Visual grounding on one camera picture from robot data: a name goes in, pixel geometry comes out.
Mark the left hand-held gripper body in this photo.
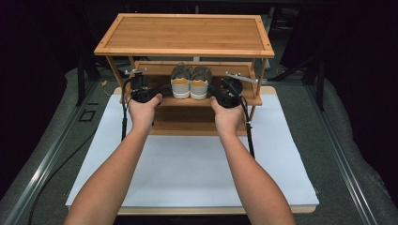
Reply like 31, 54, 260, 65
124, 67, 158, 104

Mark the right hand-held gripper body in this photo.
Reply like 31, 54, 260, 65
218, 70, 260, 109

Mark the beige sneaker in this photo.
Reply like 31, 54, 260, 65
170, 63, 192, 100
189, 66, 213, 101

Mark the wooden three-tier shoe rack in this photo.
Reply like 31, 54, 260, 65
93, 12, 276, 137

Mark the person's right hand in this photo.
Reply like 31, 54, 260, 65
209, 96, 249, 138

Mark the person's left hand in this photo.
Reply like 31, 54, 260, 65
127, 92, 164, 134

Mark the dark metal stand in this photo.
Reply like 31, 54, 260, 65
76, 51, 101, 107
314, 54, 327, 111

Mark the white table mat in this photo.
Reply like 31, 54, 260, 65
65, 93, 320, 208

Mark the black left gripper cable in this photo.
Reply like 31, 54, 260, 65
120, 78, 133, 143

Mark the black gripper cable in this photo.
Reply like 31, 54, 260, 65
120, 78, 133, 143
237, 94, 256, 159

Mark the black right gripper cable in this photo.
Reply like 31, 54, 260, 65
237, 94, 256, 159

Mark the black floor cable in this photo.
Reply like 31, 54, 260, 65
27, 132, 97, 225

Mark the metal floor rail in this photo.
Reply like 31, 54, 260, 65
2, 82, 99, 225
304, 83, 378, 225

